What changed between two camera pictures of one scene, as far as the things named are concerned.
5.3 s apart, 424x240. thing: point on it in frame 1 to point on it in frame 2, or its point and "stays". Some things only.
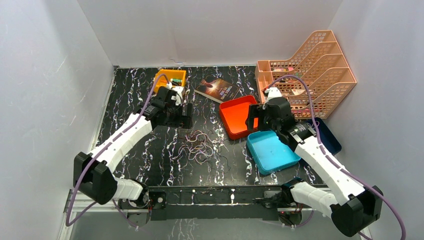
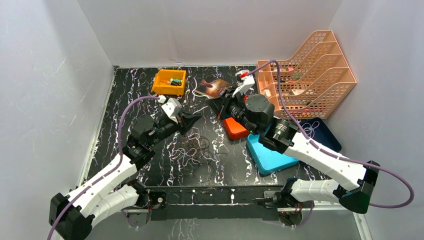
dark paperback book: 217,91 stays
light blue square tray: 268,153 stays
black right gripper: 255,111 to 220,105
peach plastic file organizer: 314,80 stays
